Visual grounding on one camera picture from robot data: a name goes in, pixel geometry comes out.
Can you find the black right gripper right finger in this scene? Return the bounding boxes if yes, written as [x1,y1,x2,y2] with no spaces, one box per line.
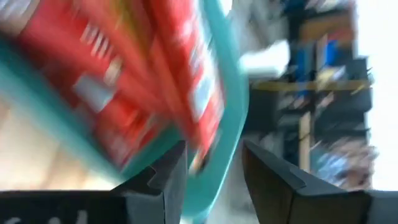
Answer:
[243,141,371,224]

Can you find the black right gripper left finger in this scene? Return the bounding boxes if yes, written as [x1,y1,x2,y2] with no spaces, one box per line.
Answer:
[111,140,188,224]

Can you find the teal plastic basket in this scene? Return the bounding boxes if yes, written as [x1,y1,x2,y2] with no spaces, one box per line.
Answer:
[0,0,250,219]

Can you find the black shelf rack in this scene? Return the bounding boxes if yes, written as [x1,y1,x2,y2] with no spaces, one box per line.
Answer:
[244,0,374,191]

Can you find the white blurred object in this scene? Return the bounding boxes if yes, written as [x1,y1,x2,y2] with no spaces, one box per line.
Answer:
[239,39,292,79]

